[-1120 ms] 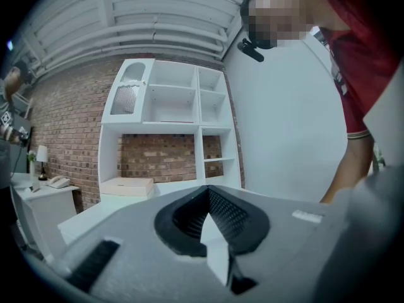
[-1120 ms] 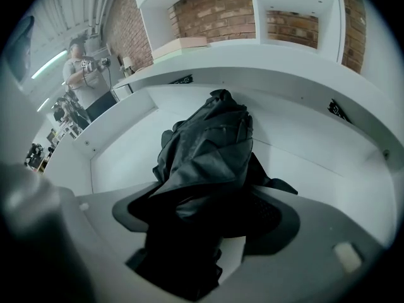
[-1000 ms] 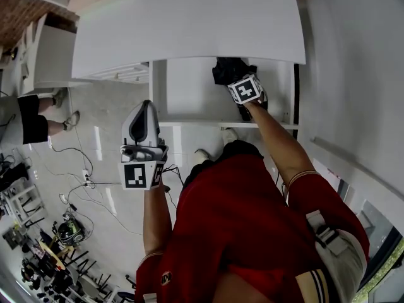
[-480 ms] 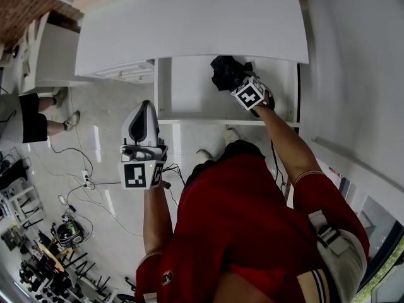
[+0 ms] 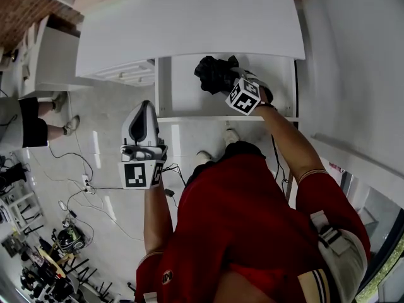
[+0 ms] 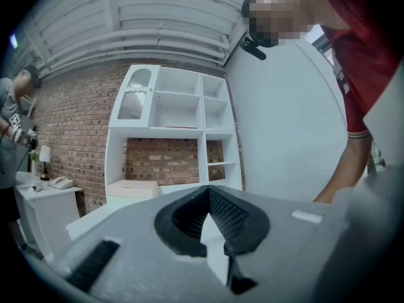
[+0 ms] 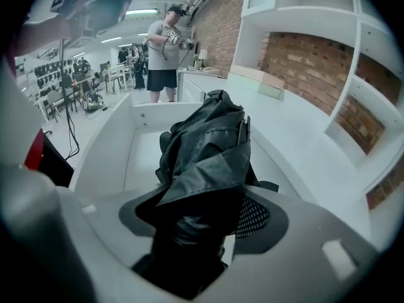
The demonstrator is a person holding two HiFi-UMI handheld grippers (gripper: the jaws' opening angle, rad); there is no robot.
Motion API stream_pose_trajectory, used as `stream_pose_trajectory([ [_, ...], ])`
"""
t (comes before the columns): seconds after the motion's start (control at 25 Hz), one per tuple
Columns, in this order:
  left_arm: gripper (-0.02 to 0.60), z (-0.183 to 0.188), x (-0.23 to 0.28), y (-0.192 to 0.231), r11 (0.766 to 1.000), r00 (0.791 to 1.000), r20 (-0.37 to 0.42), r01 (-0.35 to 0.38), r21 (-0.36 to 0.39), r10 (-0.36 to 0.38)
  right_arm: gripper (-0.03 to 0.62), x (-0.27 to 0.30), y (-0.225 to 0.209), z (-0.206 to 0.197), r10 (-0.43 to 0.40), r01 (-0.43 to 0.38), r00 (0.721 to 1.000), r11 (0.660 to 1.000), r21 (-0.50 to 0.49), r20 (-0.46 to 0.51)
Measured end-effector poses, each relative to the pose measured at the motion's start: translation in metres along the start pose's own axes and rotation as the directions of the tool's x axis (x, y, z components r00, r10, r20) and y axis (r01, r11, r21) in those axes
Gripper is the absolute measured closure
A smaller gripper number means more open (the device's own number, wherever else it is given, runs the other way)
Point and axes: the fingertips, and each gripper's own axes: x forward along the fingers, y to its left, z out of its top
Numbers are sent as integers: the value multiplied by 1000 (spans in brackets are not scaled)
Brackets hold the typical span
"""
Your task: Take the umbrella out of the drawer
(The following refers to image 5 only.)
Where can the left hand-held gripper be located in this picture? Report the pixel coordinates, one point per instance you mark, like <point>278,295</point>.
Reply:
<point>135,175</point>

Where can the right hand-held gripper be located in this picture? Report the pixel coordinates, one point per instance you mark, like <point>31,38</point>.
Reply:
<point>244,98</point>

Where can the white drawer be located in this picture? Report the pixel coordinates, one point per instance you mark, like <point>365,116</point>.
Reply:
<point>183,87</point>

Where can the person's left forearm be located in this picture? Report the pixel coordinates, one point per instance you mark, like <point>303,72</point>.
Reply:
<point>156,219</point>

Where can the person's right forearm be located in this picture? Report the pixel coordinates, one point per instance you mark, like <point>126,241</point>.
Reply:
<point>290,144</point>

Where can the white furniture panel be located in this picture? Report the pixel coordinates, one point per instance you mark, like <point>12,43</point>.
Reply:
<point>189,17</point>

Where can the person's right white shoe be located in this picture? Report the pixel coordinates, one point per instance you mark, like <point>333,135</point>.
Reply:
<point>232,136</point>

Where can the person's white shoe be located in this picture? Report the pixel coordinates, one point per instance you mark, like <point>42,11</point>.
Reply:
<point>232,136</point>
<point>203,157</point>

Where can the person's left white shoe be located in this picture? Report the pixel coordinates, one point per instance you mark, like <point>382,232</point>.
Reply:
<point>203,157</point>

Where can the black power adapter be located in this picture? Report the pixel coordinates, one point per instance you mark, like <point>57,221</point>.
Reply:
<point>169,192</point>

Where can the person's black shorts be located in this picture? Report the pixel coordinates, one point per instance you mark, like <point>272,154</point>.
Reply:
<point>243,148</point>

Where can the white power strip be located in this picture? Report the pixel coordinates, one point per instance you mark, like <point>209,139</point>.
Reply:
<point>86,183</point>

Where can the white shelf unit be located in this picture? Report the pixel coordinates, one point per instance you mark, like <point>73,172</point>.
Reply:
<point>57,62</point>

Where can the person's red shirt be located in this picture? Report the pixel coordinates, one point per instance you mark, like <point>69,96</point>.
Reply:
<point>233,213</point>

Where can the dark helmet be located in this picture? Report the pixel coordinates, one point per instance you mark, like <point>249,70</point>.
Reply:
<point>71,239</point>

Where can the white metal rack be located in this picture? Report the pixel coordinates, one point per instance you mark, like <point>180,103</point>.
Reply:
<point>19,210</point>

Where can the wooden stool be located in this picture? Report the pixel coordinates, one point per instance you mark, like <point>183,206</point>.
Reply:
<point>52,260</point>

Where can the black framed window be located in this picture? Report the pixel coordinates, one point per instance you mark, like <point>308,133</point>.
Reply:
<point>378,238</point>

